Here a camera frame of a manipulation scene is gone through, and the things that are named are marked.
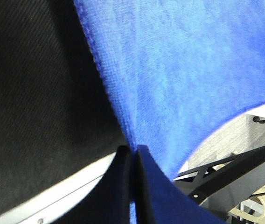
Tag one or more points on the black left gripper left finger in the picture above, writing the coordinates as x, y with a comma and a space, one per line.
109, 201

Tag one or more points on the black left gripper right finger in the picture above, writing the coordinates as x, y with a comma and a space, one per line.
158, 201

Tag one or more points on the blue microfiber towel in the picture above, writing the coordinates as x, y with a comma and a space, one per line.
176, 70

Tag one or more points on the black table cloth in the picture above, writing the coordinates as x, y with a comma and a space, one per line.
55, 116

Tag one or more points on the black metal frame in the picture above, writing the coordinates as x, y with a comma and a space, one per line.
234, 186

